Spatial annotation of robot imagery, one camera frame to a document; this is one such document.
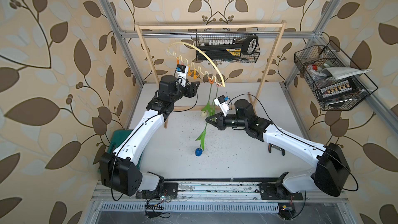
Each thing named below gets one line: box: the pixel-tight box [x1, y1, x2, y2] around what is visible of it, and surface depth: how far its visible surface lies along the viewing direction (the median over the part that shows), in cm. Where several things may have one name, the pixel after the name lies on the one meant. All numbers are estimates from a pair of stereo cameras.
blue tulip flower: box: [194, 121, 208, 157], surface depth 77 cm
